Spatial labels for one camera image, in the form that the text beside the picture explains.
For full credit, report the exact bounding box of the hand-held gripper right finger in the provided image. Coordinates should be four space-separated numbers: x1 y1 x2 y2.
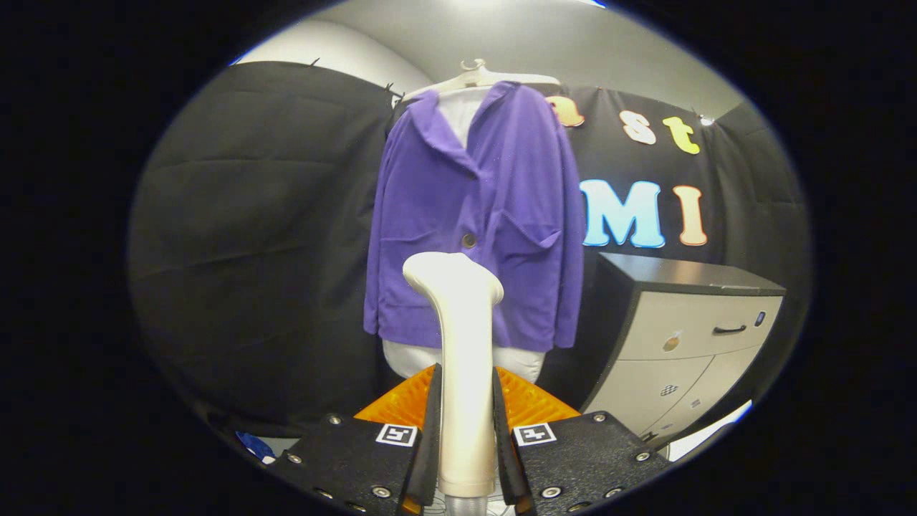
491 365 671 515

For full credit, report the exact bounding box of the grey ribbed steamer hose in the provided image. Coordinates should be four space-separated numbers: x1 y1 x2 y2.
446 494 495 516

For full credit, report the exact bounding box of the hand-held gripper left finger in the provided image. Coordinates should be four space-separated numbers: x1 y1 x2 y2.
287 363 443 515

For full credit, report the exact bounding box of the grey cabinet with black top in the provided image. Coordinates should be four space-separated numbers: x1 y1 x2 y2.
573 252 787 449

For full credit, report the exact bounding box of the white flat sheet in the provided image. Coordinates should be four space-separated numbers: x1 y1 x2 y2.
666 400 753 463

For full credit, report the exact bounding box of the white clothes hanger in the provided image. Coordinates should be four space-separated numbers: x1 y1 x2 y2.
401 59 562 97

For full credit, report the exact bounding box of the white garment steamer head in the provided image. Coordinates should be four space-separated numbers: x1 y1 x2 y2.
403 252 504 499

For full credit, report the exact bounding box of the purple button jacket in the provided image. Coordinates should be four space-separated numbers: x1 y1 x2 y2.
363 81 586 353

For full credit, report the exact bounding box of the white shirt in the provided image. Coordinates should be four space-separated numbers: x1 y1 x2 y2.
382 87 547 384

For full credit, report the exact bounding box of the small blue item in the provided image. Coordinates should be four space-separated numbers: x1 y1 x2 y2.
235 430 277 464

